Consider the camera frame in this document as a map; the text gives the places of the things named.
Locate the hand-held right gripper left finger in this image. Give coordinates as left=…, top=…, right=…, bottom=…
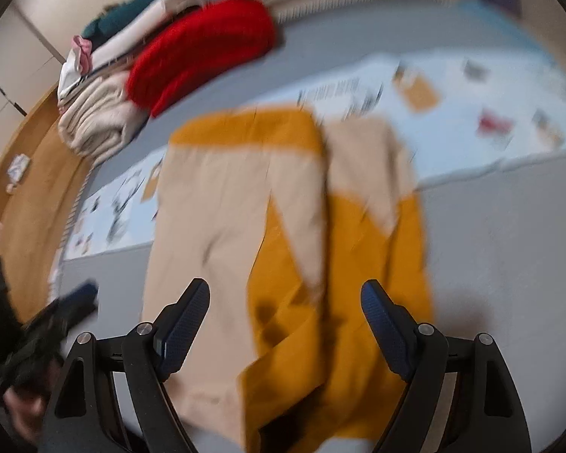
left=38, top=277, right=211, bottom=453

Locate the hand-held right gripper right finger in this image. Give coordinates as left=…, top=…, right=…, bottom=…
left=361, top=279, right=534, bottom=453

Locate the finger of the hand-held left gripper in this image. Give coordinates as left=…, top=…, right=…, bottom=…
left=38, top=280, right=100, bottom=333

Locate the beige and yellow hooded jacket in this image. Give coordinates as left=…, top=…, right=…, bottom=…
left=141, top=108, right=437, bottom=451

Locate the person's left hand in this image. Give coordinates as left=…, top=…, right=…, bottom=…
left=2, top=380, right=52, bottom=442

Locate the white crumpled paper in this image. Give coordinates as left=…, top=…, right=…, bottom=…
left=6, top=153, right=32, bottom=194

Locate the grey printed bed sheet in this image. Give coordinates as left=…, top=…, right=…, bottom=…
left=49, top=0, right=566, bottom=453

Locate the pinkish white folded blanket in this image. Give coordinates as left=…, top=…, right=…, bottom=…
left=59, top=104, right=145, bottom=163

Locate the cream folded blanket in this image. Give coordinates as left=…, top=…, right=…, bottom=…
left=58, top=73, right=133, bottom=121

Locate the pink and white cloth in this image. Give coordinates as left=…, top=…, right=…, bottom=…
left=58, top=35, right=94, bottom=101

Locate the white wardrobe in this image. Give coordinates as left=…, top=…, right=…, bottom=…
left=0, top=0, right=185, bottom=185

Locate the white folded quilt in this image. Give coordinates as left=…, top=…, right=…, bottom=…
left=92, top=0, right=208, bottom=69

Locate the teal plush shark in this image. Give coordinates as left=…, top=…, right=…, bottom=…
left=82, top=0, right=239, bottom=41

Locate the red folded blanket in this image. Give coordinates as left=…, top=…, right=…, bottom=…
left=125, top=0, right=279, bottom=119

